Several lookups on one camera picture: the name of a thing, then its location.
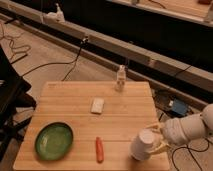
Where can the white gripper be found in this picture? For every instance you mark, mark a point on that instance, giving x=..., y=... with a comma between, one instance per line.
x=173, y=130

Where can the white ceramic cup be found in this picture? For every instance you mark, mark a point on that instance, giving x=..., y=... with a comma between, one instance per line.
x=143, y=144

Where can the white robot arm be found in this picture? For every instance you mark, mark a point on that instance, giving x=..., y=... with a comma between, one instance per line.
x=200, y=125

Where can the blue power box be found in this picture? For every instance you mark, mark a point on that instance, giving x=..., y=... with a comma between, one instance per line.
x=178, y=108

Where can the orange carrot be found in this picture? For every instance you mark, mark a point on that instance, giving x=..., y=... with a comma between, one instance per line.
x=99, y=150

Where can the small clear bottle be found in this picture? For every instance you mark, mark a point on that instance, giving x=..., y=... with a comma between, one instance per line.
x=120, y=78

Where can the white rectangular sponge block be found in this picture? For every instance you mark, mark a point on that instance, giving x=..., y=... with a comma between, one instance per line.
x=97, y=105

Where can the green plate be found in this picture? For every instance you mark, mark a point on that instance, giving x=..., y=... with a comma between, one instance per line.
x=54, y=141

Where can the black chair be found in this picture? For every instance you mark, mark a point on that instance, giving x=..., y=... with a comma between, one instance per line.
x=13, y=94

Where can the white clamp on rail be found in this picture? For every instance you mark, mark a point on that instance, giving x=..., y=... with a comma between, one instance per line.
x=58, y=15

